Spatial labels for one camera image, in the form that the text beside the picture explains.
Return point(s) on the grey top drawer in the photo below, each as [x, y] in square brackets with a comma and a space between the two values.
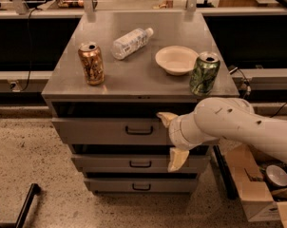
[112, 131]

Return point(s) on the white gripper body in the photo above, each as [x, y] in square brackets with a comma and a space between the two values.
[176, 133]

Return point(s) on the white bowl in box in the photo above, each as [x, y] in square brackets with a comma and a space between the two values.
[276, 175]

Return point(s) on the grey drawer cabinet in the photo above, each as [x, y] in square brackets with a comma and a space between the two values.
[135, 87]

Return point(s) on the grey middle drawer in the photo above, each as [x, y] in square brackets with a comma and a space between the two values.
[98, 163]

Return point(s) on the green soda can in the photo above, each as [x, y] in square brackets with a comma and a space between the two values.
[204, 73]

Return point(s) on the cardboard box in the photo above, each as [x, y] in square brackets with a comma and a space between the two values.
[255, 197]

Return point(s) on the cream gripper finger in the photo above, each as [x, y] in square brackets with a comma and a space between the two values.
[178, 158]
[166, 118]

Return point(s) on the grey bottom drawer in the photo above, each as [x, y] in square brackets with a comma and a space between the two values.
[113, 185]

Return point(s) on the grey drawer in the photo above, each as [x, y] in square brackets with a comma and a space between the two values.
[98, 163]
[113, 185]
[112, 131]

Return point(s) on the black metal stand leg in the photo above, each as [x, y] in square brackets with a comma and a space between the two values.
[34, 191]

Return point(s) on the orange soda can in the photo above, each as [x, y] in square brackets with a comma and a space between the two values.
[92, 61]

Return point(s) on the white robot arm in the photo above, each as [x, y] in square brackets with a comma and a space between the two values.
[223, 118]

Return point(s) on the clear plastic water bottle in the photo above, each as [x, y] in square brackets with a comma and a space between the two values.
[131, 42]

